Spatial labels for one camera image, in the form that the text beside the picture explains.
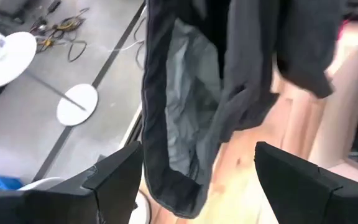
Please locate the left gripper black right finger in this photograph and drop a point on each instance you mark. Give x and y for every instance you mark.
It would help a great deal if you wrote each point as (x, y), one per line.
(297, 193)

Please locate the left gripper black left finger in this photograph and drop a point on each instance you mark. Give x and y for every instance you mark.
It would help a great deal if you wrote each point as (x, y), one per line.
(113, 193)

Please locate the dark grey garment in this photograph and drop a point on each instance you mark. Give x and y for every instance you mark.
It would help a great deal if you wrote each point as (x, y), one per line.
(247, 62)

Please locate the white lamp head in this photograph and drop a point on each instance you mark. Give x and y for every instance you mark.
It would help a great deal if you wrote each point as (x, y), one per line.
(42, 183)

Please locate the black power adapter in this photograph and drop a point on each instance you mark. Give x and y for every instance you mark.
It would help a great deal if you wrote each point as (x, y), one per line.
(54, 5)

